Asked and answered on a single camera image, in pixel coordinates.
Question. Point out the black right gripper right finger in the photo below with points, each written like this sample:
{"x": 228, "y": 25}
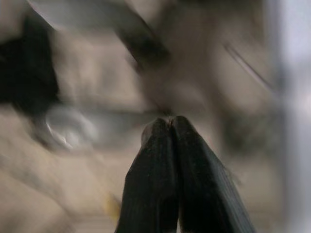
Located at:
{"x": 204, "y": 184}

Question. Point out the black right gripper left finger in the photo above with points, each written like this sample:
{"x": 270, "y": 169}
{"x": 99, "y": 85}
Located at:
{"x": 150, "y": 179}

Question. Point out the silver rod with dark end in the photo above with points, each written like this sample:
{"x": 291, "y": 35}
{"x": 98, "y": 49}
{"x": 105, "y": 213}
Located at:
{"x": 143, "y": 41}

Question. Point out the black blurred object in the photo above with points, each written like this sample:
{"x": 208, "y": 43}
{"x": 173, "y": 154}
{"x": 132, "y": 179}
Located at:
{"x": 26, "y": 72}

